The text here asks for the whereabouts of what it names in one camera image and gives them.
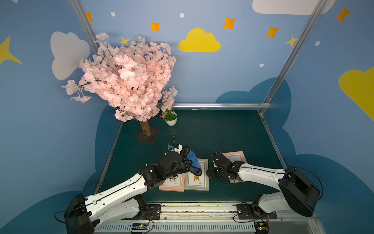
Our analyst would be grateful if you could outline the aluminium mounting rail front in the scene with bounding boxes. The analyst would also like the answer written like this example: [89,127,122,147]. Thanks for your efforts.
[93,198,325,234]

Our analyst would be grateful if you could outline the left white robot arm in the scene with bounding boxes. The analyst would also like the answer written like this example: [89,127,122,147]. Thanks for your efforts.
[63,151,193,234]

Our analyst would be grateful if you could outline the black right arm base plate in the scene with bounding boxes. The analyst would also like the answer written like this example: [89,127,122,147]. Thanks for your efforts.
[235,203,278,220]

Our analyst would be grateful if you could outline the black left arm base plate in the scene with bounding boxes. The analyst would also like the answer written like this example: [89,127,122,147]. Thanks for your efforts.
[129,204,162,220]

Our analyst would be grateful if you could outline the pink picture frame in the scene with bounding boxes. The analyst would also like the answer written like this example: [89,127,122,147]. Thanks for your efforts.
[223,151,247,184]
[159,173,185,192]

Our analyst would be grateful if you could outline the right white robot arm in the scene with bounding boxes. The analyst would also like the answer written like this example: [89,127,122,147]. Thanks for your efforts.
[206,153,321,219]

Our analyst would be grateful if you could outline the blue black-edged cloth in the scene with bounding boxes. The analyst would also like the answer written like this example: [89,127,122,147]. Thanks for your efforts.
[181,146,202,176]

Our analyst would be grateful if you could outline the grey-green picture frame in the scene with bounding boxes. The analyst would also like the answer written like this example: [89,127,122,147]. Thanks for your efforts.
[185,159,209,192]

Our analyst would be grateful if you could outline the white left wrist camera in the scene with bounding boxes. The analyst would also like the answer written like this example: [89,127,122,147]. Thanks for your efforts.
[168,144,183,154]

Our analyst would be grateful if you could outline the white pot with plant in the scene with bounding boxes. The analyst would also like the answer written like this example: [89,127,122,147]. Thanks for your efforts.
[160,108,178,126]

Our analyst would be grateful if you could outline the pink blossom artificial tree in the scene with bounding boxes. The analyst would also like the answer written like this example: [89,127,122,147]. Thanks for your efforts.
[63,33,178,139]

